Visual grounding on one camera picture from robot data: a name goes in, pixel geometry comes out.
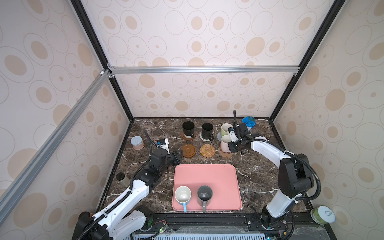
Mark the pink tray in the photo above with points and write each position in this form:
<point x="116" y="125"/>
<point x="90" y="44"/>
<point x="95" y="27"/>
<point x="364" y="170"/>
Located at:
<point x="219" y="184"/>

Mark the white woven coaster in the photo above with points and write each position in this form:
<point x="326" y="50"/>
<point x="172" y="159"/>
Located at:
<point x="205" y="140"/>

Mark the grey mug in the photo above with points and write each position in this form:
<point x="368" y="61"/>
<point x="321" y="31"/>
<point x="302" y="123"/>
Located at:
<point x="204" y="195"/>

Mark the green can white lid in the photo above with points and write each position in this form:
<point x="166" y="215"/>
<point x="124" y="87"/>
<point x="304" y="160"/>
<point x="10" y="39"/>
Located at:
<point x="323" y="215"/>

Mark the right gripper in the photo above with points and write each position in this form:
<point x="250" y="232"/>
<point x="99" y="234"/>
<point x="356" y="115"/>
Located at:
<point x="233" y="150"/>

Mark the white mug blue handle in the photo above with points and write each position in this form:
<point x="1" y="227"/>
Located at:
<point x="183" y="195"/>

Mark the dark wooden coaster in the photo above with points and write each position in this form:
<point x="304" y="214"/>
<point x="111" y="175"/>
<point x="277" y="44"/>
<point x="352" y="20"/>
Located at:
<point x="187" y="138"/>

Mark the brown jar black lid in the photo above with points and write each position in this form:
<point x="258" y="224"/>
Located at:
<point x="85" y="217"/>

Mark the horizontal aluminium bar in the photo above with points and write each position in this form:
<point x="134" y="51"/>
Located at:
<point x="205" y="69"/>

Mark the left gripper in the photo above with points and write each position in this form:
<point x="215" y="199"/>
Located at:
<point x="175" y="157"/>

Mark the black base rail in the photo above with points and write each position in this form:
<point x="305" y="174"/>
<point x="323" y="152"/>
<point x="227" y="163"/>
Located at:
<point x="231" y="226"/>

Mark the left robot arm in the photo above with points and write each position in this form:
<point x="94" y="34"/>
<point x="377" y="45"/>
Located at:
<point x="116" y="221"/>

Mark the white mug pink handle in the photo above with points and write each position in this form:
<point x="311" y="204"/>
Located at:
<point x="225" y="140"/>

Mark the rattan coaster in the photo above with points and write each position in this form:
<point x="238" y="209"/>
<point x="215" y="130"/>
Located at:
<point x="207" y="151"/>

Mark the paw-shaped wooden coaster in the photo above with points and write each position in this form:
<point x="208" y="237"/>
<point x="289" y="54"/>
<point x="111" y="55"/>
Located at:
<point x="224" y="155"/>

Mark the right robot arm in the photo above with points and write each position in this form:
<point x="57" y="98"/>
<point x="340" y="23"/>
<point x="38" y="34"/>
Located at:
<point x="297" y="180"/>

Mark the small jar dark lid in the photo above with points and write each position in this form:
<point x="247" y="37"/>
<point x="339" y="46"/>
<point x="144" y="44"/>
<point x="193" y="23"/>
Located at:
<point x="123" y="179"/>

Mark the white cup blue lid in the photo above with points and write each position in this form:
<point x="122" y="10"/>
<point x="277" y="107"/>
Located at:
<point x="249" y="121"/>

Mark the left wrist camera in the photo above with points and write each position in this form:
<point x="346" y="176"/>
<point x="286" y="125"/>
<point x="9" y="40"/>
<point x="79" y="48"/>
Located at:
<point x="163" y="144"/>

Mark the black mug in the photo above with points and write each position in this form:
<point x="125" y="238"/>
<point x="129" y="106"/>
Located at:
<point x="188" y="129"/>
<point x="207" y="131"/>

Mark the blue-grey woven coaster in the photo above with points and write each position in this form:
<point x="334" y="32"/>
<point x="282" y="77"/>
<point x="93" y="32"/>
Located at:
<point x="219" y="136"/>

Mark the diagonal aluminium bar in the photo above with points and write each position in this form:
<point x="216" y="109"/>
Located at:
<point x="23" y="181"/>

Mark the green mug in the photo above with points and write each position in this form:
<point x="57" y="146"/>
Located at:
<point x="225" y="129"/>

